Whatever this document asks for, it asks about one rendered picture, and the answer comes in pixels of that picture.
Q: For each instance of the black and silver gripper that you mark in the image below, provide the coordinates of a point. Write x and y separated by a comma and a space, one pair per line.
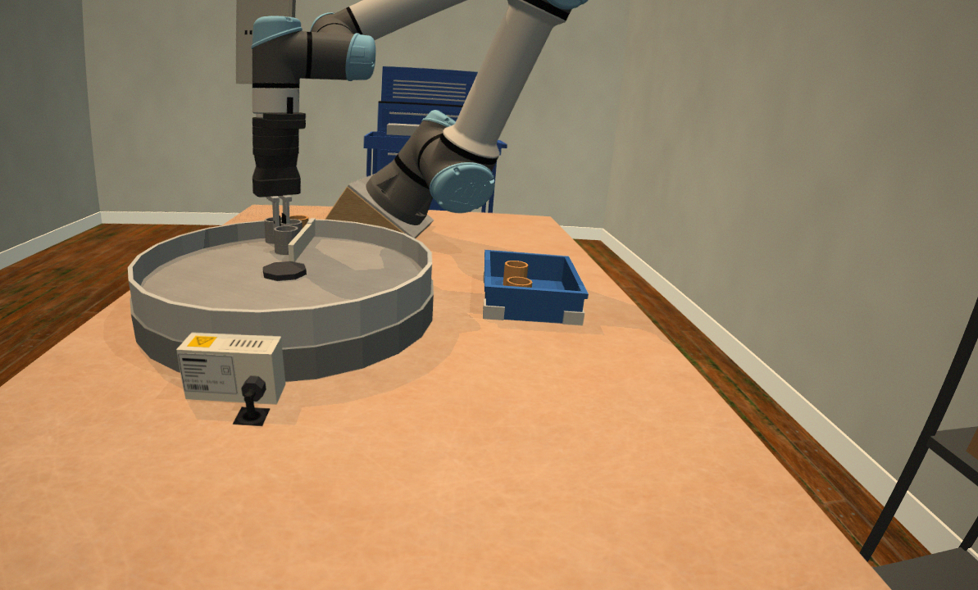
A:
276, 150

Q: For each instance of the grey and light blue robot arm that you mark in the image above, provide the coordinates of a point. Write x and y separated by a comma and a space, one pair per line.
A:
454, 158

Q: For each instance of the grey round turning table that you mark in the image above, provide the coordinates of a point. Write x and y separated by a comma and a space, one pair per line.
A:
368, 299

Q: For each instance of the blue open crate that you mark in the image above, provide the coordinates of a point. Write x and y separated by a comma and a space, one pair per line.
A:
544, 302

